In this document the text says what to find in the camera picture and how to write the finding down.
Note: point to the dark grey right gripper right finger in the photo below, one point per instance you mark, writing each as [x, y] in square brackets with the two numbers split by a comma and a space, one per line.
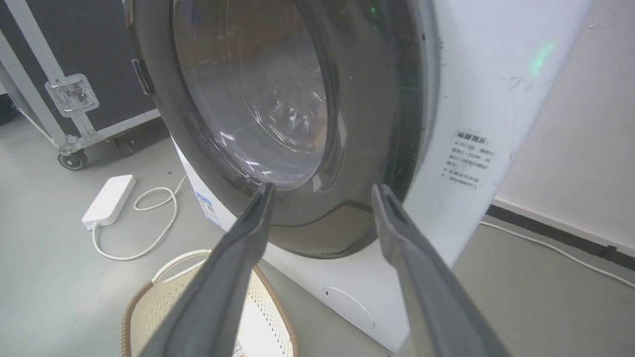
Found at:
[426, 292]

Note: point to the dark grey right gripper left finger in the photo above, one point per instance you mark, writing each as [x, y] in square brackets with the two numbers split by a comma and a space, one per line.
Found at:
[218, 292]

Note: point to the dark round washing machine door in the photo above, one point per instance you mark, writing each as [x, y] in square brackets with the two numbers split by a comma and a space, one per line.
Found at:
[278, 99]

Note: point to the white washing machine body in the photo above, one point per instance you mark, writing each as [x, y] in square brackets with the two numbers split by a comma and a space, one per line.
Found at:
[461, 148]

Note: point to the cream perforated laundry basket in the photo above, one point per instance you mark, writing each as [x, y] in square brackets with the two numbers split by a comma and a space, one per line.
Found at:
[268, 327]

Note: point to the black flight case with aluminium edges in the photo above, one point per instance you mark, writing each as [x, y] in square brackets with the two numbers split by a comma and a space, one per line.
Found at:
[84, 64]

